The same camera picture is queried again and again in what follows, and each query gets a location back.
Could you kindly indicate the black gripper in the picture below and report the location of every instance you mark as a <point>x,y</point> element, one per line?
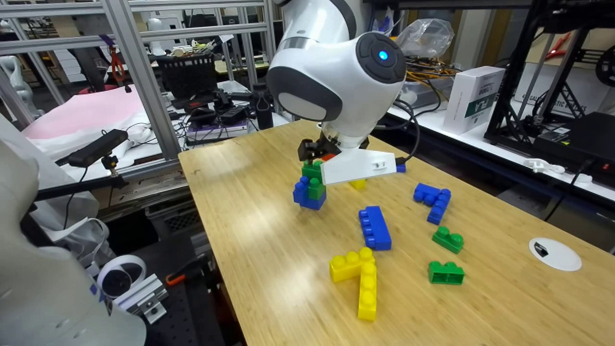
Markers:
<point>328,146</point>

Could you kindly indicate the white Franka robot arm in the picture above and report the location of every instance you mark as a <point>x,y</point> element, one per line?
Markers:
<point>347,77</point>

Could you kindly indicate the green lego in blue stack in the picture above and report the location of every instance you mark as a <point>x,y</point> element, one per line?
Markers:
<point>318,190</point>

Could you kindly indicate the stacked blue lego bricks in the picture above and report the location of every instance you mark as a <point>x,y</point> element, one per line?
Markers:
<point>303,194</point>

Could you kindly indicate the long blue lego brick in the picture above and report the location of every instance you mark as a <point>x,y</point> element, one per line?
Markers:
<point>376,228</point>

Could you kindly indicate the black electronics pile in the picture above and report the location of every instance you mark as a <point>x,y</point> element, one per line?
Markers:
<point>218,117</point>

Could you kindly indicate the clear plastic container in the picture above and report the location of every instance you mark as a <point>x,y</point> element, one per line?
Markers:
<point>430,94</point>

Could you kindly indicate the black mesh basket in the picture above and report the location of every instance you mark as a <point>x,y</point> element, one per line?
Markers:
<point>186,77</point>

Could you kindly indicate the long yellow lego brick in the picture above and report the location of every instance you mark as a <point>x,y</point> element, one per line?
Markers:
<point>368,290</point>

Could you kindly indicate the clear plastic bag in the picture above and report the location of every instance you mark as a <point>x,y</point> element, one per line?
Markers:
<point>430,38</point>

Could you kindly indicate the white cardboard box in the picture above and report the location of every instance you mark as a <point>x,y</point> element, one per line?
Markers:
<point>472,96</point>

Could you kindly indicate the white workbench top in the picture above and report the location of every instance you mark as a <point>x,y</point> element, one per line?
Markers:
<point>513,153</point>

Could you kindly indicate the pink foam sheet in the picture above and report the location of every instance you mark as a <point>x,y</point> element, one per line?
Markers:
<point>84,115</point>

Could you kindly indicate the large white table grommet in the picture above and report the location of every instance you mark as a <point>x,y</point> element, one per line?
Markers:
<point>559,257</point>

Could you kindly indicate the white plastic housing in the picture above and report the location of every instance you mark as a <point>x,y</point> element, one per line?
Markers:
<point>40,288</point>

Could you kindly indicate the aluminium extrusion frame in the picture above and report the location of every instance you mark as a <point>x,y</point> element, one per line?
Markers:
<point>142,77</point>

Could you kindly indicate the black 3D printer frame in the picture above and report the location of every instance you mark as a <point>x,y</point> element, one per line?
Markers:
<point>513,121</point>

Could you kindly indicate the black camera on stand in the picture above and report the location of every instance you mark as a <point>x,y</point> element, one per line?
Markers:
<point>97,146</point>

